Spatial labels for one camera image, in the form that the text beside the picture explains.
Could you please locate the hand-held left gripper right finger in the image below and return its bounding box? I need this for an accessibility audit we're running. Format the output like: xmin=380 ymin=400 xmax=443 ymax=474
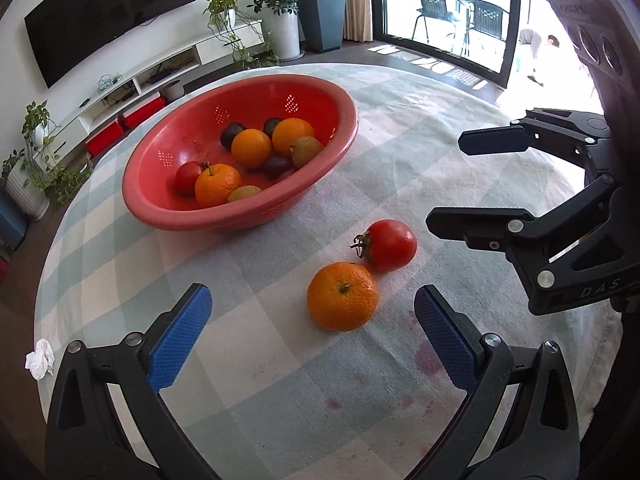
xmin=407 ymin=284 xmax=583 ymax=480

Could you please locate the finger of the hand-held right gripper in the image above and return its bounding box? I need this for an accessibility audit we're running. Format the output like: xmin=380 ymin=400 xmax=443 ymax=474
xmin=459 ymin=109 xmax=613 ymax=183
xmin=426 ymin=180 xmax=626 ymax=316

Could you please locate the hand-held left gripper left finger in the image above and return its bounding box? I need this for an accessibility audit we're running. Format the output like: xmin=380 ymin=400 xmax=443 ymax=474
xmin=45 ymin=284 xmax=221 ymax=480

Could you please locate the red tomato with stem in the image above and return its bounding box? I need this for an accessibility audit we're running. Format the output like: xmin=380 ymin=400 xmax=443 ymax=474
xmin=174 ymin=161 xmax=207 ymax=197
xmin=350 ymin=219 xmax=418 ymax=274

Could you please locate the orange with small stem nub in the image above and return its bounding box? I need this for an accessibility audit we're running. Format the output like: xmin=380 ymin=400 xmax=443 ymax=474
xmin=306 ymin=261 xmax=380 ymax=332

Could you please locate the red plastic colander bowl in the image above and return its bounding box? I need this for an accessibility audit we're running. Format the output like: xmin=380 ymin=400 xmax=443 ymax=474
xmin=122 ymin=74 xmax=360 ymax=232

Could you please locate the orange with long stem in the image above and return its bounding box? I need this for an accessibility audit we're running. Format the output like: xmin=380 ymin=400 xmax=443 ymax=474
xmin=194 ymin=161 xmax=242 ymax=208

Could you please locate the brown kiwi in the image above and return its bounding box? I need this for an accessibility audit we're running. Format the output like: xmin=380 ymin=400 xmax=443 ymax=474
xmin=227 ymin=185 xmax=263 ymax=204
xmin=291 ymin=136 xmax=324 ymax=169

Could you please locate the small reddish plum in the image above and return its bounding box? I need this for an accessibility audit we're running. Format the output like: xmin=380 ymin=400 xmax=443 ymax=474
xmin=261 ymin=156 xmax=295 ymax=179

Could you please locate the checked pale tablecloth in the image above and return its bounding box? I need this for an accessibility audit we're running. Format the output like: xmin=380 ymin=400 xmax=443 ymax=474
xmin=35 ymin=62 xmax=626 ymax=480

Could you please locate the black patio chair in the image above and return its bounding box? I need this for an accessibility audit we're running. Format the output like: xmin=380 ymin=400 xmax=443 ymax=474
xmin=459 ymin=0 xmax=512 ymax=59
xmin=412 ymin=0 xmax=472 ymax=44

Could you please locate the crumpled white tissue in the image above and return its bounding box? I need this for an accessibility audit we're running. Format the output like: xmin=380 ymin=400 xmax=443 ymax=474
xmin=26 ymin=339 xmax=56 ymax=379

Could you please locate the smooth orange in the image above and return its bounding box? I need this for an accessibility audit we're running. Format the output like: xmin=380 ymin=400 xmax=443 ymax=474
xmin=231 ymin=128 xmax=273 ymax=170
xmin=271 ymin=117 xmax=316 ymax=157

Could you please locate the beige curtain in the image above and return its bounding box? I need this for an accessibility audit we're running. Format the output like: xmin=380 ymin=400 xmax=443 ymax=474
xmin=337 ymin=0 xmax=376 ymax=44

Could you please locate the tall plant in blue pot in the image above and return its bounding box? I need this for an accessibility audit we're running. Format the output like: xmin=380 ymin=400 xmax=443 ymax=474
xmin=0 ymin=194 xmax=30 ymax=252

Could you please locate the large plant in dark pot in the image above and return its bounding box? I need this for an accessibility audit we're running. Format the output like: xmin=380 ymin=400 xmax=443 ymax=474
xmin=261 ymin=0 xmax=347 ymax=54

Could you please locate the plant in ribbed white pot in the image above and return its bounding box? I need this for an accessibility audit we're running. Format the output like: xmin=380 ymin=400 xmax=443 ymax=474
xmin=1 ymin=149 xmax=93 ymax=222

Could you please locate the red storage box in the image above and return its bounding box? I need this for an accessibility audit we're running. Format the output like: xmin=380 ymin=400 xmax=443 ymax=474
xmin=85 ymin=120 xmax=125 ymax=156
xmin=122 ymin=97 xmax=166 ymax=130

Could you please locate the leafy plant in white pot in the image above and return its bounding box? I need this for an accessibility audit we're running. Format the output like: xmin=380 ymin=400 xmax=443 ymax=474
xmin=243 ymin=0 xmax=303 ymax=61

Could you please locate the small plant on cabinet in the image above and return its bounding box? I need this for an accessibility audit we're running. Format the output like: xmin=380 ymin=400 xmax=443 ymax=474
xmin=21 ymin=100 xmax=57 ymax=150

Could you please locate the white television cabinet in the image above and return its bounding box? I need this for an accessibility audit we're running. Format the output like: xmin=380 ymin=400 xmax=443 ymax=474
xmin=47 ymin=19 xmax=264 ymax=157

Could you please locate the trailing vine plant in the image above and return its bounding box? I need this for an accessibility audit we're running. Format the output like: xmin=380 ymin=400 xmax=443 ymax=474
xmin=203 ymin=0 xmax=281 ymax=70

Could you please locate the black sliding door frame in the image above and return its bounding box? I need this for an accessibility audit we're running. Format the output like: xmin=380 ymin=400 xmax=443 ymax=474
xmin=374 ymin=0 xmax=526 ymax=89

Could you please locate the black wall television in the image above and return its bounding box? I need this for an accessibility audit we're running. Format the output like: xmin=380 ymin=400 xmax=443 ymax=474
xmin=24 ymin=0 xmax=197 ymax=90

